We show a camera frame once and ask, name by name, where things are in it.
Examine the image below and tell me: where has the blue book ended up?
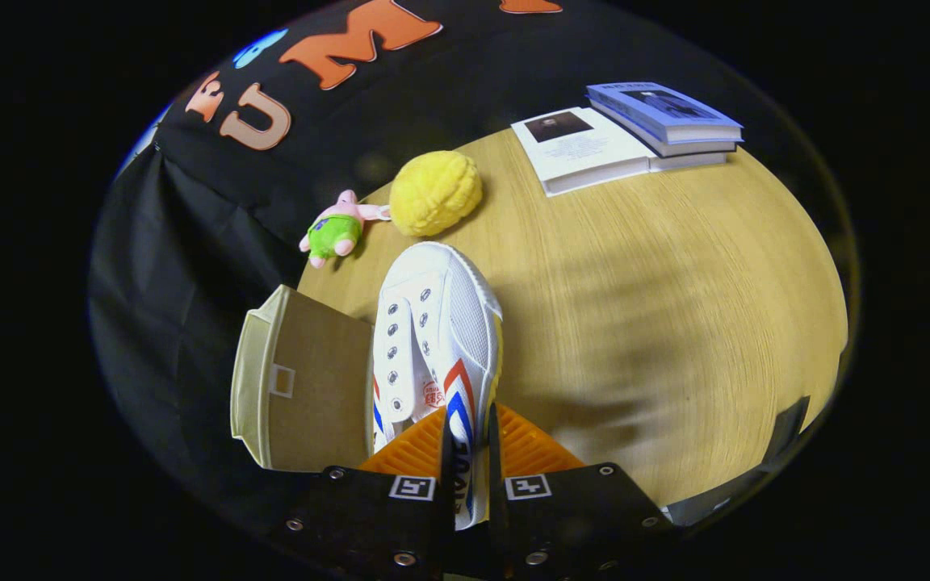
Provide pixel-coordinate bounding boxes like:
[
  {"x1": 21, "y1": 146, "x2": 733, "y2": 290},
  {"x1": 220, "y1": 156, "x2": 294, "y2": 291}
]
[{"x1": 584, "y1": 81, "x2": 744, "y2": 172}]

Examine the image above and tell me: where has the beige fabric storage box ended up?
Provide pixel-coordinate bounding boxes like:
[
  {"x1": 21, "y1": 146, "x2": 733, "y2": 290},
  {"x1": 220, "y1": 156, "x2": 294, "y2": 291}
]
[{"x1": 229, "y1": 284, "x2": 375, "y2": 473}]

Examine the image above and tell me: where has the white canvas shoe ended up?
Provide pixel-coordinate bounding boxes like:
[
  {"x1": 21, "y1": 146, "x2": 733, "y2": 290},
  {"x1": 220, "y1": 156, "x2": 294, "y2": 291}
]
[{"x1": 371, "y1": 240, "x2": 505, "y2": 531}]

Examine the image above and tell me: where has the white book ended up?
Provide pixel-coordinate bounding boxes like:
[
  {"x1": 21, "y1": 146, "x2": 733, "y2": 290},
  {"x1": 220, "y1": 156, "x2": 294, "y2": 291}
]
[{"x1": 510, "y1": 107, "x2": 660, "y2": 198}]

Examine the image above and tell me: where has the pink and green plush toy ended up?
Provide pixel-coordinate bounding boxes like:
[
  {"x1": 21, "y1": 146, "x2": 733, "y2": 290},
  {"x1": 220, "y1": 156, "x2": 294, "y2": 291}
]
[{"x1": 298, "y1": 190, "x2": 392, "y2": 270}]

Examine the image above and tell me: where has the yellow plush toy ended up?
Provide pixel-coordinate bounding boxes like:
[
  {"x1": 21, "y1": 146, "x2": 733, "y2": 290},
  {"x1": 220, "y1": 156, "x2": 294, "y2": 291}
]
[{"x1": 388, "y1": 150, "x2": 484, "y2": 238}]

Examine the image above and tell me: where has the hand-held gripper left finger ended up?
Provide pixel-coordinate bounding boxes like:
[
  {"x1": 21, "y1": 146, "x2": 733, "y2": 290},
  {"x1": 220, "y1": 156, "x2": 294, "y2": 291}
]
[{"x1": 271, "y1": 406, "x2": 458, "y2": 581}]

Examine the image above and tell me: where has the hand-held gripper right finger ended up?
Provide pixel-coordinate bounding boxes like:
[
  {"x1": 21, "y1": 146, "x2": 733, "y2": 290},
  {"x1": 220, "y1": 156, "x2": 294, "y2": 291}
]
[{"x1": 485, "y1": 402, "x2": 684, "y2": 581}]

